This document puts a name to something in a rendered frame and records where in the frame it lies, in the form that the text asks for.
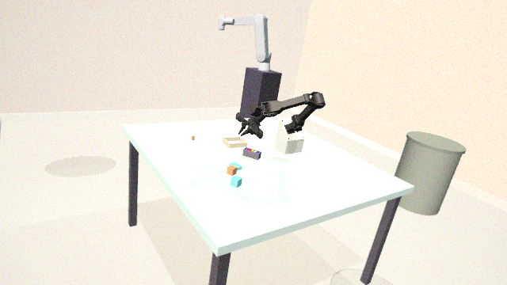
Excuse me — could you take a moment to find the orange cube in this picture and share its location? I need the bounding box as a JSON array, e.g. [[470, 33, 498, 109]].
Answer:
[[227, 165, 238, 176]]

